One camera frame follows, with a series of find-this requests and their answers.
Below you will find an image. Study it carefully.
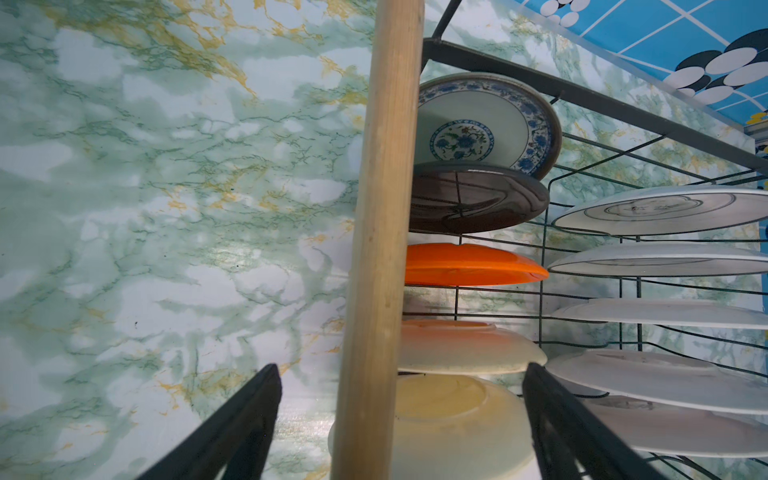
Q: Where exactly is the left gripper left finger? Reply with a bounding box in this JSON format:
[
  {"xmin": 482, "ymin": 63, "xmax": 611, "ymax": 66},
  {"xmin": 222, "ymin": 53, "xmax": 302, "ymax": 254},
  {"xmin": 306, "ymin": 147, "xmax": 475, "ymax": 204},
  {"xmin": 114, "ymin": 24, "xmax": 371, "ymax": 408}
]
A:
[{"xmin": 140, "ymin": 363, "xmax": 282, "ymax": 479}]

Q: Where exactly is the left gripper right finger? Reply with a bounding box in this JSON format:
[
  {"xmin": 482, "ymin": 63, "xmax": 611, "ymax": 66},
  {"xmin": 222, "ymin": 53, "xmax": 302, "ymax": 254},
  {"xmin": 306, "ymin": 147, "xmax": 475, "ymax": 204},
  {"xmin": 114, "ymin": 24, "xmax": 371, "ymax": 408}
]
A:
[{"xmin": 522, "ymin": 363, "xmax": 663, "ymax": 480}]

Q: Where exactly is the green red rim plate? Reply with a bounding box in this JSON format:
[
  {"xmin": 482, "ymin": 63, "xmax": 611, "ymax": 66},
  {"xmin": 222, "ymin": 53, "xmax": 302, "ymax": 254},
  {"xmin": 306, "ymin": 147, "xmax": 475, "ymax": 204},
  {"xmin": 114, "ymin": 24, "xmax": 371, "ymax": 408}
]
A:
[
  {"xmin": 546, "ymin": 349, "xmax": 767, "ymax": 415},
  {"xmin": 551, "ymin": 298, "xmax": 767, "ymax": 330}
]

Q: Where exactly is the black wire dish rack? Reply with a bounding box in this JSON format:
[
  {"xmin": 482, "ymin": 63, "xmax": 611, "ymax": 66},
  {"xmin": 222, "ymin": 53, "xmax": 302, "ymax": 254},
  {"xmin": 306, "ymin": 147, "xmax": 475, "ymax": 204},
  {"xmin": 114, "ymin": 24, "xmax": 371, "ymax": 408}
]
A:
[{"xmin": 403, "ymin": 0, "xmax": 768, "ymax": 480}]

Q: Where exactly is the orange sunburst plate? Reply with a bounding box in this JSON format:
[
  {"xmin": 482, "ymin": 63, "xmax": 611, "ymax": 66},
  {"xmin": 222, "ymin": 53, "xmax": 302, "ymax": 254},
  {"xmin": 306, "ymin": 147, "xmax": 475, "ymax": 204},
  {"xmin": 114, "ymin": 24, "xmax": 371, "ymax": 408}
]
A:
[{"xmin": 584, "ymin": 396, "xmax": 767, "ymax": 458}]

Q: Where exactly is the cream plate with flower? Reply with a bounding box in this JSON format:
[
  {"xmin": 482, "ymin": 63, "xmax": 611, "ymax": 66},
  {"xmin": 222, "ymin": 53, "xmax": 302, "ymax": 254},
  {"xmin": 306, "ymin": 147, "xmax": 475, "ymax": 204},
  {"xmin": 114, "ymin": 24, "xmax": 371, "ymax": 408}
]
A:
[{"xmin": 327, "ymin": 373, "xmax": 538, "ymax": 480}]

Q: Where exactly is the beige plate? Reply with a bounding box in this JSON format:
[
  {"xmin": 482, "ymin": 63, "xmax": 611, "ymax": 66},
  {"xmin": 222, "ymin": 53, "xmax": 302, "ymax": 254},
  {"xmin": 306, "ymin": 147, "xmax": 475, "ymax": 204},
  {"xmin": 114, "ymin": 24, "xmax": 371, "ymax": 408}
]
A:
[{"xmin": 398, "ymin": 320, "xmax": 548, "ymax": 375}]

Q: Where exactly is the white plate with emblem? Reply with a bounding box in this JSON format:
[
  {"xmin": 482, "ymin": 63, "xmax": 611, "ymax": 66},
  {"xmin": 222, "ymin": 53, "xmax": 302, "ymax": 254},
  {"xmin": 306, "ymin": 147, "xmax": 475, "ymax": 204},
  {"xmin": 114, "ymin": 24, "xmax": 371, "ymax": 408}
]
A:
[{"xmin": 548, "ymin": 242, "xmax": 767, "ymax": 277}]

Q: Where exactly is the rear white plate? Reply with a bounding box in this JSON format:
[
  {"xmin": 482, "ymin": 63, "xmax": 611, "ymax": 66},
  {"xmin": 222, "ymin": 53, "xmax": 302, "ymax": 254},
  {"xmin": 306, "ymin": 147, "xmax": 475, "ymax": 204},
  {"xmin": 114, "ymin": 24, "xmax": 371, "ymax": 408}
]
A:
[{"xmin": 553, "ymin": 185, "xmax": 767, "ymax": 236}]

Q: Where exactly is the black plate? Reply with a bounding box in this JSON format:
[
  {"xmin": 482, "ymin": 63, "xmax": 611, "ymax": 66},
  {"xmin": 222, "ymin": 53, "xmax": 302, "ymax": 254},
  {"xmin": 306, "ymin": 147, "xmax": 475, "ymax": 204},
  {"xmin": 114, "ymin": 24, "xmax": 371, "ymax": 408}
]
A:
[{"xmin": 409, "ymin": 162, "xmax": 550, "ymax": 234}]

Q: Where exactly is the left wooden rack handle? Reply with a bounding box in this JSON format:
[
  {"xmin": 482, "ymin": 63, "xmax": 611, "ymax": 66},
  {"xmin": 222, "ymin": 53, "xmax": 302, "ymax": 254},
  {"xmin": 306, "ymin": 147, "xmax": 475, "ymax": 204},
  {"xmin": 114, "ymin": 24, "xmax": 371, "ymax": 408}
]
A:
[{"xmin": 330, "ymin": 1, "xmax": 425, "ymax": 479}]

